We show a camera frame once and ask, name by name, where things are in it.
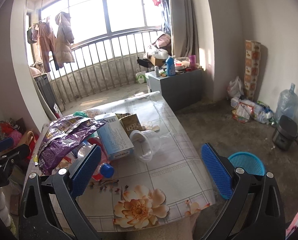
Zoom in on hanging pink clothes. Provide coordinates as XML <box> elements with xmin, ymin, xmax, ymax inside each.
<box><xmin>37</xmin><ymin>20</ymin><xmax>57</xmax><ymax>73</ymax></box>

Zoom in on blue plastic waste basket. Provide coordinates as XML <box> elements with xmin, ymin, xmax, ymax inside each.
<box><xmin>228</xmin><ymin>152</ymin><xmax>266</xmax><ymax>176</ymax></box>

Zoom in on beige curtain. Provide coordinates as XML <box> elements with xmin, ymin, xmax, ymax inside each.
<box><xmin>170</xmin><ymin>0</ymin><xmax>199</xmax><ymax>57</ymax></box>

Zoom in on cardboard box with clutter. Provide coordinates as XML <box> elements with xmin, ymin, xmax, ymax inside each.
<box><xmin>143</xmin><ymin>34</ymin><xmax>172</xmax><ymax>67</ymax></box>

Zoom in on clear plastic cup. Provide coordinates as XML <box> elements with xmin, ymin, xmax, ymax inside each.
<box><xmin>130</xmin><ymin>130</ymin><xmax>161</xmax><ymax>163</ymax></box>

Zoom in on blue detergent bottle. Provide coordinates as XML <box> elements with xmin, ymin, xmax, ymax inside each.
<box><xmin>166</xmin><ymin>56</ymin><xmax>176</xmax><ymax>76</ymax></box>

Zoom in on red hanging garment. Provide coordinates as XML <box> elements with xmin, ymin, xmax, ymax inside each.
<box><xmin>152</xmin><ymin>0</ymin><xmax>161</xmax><ymax>7</ymax></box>

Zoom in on bottle with blue cap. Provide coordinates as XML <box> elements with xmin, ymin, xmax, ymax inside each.
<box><xmin>72</xmin><ymin>141</ymin><xmax>114</xmax><ymax>181</ymax></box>

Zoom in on metal balcony railing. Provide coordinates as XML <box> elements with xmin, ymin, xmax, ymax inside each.
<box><xmin>48</xmin><ymin>28</ymin><xmax>162</xmax><ymax>107</ymax></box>

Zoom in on hanging blue jeans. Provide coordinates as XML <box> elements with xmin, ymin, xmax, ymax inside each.
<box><xmin>161</xmin><ymin>0</ymin><xmax>171</xmax><ymax>35</ymax></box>

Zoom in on small brown carton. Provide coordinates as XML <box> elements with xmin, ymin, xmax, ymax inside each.
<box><xmin>119</xmin><ymin>113</ymin><xmax>143</xmax><ymax>136</ymax></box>

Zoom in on pile of floor trash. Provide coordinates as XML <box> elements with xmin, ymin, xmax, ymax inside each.
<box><xmin>230</xmin><ymin>97</ymin><xmax>274</xmax><ymax>124</ymax></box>

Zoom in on white plastic bag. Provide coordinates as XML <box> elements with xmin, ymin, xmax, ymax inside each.
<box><xmin>227</xmin><ymin>76</ymin><xmax>244</xmax><ymax>98</ymax></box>

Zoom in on grey cabinet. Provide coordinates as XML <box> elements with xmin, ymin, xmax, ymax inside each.
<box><xmin>146</xmin><ymin>69</ymin><xmax>203</xmax><ymax>111</ymax></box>

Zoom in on blue white cardboard box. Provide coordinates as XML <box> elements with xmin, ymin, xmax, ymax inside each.
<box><xmin>94</xmin><ymin>113</ymin><xmax>134</xmax><ymax>161</ymax></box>

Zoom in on black rice cooker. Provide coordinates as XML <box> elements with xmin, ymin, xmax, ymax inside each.
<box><xmin>272</xmin><ymin>115</ymin><xmax>298</xmax><ymax>151</ymax></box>

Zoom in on purple snack bag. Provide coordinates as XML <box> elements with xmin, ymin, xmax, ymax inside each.
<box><xmin>37</xmin><ymin>115</ymin><xmax>106</xmax><ymax>175</ymax></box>

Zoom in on hanging beige down jacket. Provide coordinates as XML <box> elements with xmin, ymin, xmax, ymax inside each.
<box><xmin>55</xmin><ymin>11</ymin><xmax>74</xmax><ymax>68</ymax></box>

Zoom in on small white bottle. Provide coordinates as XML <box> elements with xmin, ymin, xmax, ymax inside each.
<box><xmin>154</xmin><ymin>66</ymin><xmax>160</xmax><ymax>77</ymax></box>

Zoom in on pink plastic cup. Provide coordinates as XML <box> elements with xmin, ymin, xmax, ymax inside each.
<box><xmin>189</xmin><ymin>55</ymin><xmax>196</xmax><ymax>70</ymax></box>

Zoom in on large water jug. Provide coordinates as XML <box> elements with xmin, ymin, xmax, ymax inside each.
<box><xmin>274</xmin><ymin>83</ymin><xmax>298</xmax><ymax>123</ymax></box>

